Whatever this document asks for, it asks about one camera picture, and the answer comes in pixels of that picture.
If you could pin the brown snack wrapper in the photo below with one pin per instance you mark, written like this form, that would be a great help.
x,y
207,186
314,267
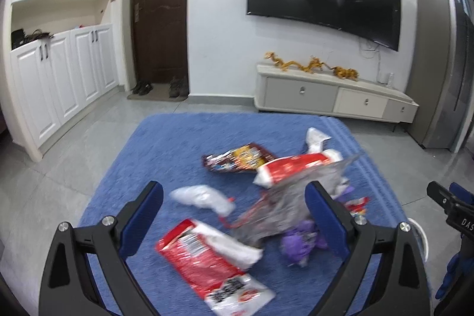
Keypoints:
x,y
241,159

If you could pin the blue gloved hand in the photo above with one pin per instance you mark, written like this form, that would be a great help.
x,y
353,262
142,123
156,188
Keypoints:
x,y
448,277

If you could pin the red white paper cup wrapper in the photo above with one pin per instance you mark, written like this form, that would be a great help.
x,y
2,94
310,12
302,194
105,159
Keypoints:
x,y
281,169

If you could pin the white tv cabinet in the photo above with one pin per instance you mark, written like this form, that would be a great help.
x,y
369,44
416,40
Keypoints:
x,y
294,91

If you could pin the black shoes pair left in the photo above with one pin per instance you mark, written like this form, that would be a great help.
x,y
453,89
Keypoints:
x,y
142,88

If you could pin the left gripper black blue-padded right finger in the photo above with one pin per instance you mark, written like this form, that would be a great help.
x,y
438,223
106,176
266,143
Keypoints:
x,y
400,284

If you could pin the golden dragon ornament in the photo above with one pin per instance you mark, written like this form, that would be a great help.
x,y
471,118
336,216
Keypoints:
x,y
314,64

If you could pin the brown door mat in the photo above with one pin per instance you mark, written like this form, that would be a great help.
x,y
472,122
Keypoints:
x,y
160,92

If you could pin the clear white plastic bag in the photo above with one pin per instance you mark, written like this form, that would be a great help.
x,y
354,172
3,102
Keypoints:
x,y
205,197

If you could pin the grey translucent plastic bag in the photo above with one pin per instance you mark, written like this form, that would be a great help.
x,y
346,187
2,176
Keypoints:
x,y
282,207

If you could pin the grey refrigerator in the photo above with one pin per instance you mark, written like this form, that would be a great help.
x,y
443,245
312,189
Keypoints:
x,y
441,78

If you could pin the dark shoes pair right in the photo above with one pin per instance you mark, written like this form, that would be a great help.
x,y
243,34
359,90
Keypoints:
x,y
178,88

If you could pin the dark brown door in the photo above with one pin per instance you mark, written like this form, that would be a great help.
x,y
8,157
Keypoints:
x,y
159,39

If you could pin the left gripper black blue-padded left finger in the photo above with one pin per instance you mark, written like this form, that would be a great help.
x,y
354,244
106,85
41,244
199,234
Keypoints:
x,y
68,286

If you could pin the white blue paper wrapper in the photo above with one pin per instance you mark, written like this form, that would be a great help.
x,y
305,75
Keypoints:
x,y
315,140

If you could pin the red white snack bag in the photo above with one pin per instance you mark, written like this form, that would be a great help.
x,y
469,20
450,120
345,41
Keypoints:
x,y
216,267

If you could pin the white wall cupboards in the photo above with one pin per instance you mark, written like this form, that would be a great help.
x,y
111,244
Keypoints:
x,y
61,59

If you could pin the purple wrapper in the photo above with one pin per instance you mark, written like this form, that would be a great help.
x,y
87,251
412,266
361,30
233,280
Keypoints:
x,y
297,243

